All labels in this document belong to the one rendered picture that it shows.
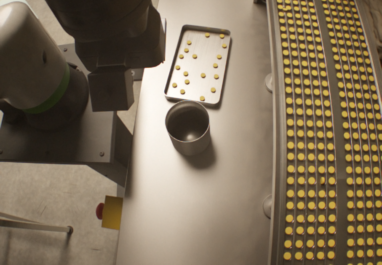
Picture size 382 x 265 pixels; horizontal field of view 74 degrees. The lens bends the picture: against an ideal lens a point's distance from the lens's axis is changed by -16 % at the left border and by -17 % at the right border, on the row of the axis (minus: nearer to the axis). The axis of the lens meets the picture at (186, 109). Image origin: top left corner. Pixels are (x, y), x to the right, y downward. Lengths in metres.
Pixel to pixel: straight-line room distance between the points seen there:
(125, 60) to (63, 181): 1.38
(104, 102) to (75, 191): 1.33
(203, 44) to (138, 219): 0.42
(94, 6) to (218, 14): 0.62
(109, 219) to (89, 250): 0.86
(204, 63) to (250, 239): 0.39
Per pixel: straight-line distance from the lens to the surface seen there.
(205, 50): 0.71
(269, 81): 0.67
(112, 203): 0.65
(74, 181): 1.56
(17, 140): 0.61
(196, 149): 0.57
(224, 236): 0.59
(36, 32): 0.43
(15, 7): 0.42
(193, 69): 0.68
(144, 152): 0.62
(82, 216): 1.52
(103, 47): 0.24
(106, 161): 0.51
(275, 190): 0.45
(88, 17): 0.19
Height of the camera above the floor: 1.39
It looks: 66 degrees down
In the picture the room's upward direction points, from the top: 11 degrees counter-clockwise
